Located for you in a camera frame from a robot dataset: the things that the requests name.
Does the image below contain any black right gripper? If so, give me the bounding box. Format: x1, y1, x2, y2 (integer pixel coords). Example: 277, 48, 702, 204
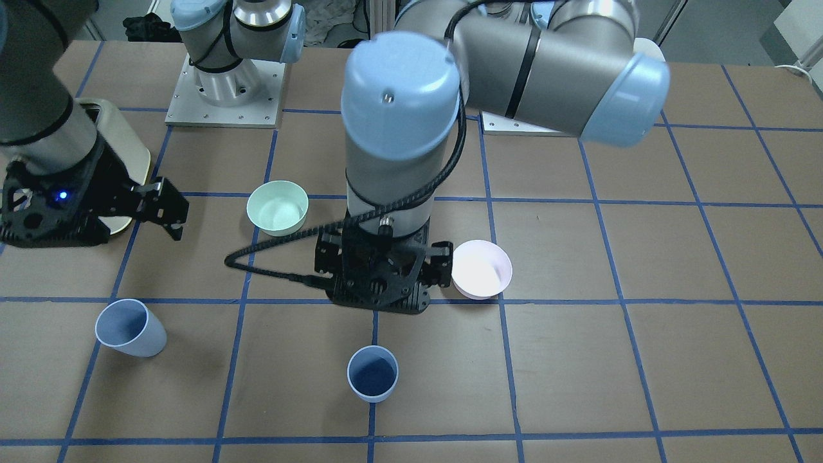
2, 138, 189, 248

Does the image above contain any light blue plastic cup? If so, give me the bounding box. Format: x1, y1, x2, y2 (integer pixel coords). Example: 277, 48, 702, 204
94, 299, 167, 358

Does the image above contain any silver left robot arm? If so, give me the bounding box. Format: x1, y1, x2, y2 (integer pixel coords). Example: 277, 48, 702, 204
314, 1, 671, 314

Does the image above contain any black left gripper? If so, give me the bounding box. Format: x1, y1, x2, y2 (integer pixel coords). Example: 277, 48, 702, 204
312, 223, 455, 314

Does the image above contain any pink bowl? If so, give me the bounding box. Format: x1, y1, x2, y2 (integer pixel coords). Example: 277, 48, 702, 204
451, 240, 514, 300

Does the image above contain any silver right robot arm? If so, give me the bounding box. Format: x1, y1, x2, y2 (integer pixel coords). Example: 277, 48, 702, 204
2, 1, 305, 250

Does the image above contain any black cloth bundle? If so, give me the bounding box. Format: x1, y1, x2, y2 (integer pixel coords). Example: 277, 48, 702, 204
122, 12, 183, 43

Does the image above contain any dark blue plastic cup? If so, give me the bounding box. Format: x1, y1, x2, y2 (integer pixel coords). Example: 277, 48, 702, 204
346, 345, 400, 403

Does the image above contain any mint green bowl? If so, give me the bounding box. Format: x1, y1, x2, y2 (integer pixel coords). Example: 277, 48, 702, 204
245, 181, 309, 237

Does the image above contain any cream white toaster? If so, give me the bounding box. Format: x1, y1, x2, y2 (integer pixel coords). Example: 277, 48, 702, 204
71, 98, 150, 247

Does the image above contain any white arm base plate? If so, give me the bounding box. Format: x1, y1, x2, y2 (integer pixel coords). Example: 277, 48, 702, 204
480, 111, 574, 138
165, 57, 288, 129

